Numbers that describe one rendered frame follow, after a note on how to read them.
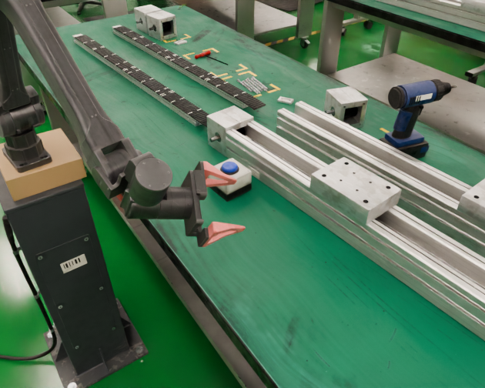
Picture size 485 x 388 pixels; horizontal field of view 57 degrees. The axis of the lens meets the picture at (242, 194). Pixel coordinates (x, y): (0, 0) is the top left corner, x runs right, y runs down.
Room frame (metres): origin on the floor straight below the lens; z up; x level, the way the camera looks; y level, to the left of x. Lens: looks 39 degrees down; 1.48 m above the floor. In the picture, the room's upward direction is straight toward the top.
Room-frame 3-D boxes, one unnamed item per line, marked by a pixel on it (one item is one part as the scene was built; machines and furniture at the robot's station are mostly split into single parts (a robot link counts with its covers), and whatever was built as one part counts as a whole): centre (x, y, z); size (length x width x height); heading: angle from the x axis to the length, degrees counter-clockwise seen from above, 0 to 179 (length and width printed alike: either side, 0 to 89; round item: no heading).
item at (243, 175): (0.91, 0.03, 0.81); 0.10 x 0.08 x 0.06; 129
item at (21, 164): (0.95, 0.55, 0.88); 0.12 x 0.09 x 0.08; 41
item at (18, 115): (0.94, 0.53, 0.96); 0.09 x 0.05 x 0.10; 45
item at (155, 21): (2.04, 0.38, 0.83); 0.11 x 0.10 x 0.10; 133
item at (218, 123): (1.11, 0.04, 0.83); 0.12 x 0.09 x 0.10; 129
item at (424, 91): (1.07, -0.48, 0.89); 0.20 x 0.08 x 0.22; 111
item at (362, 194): (0.77, -0.25, 0.87); 0.16 x 0.11 x 0.07; 39
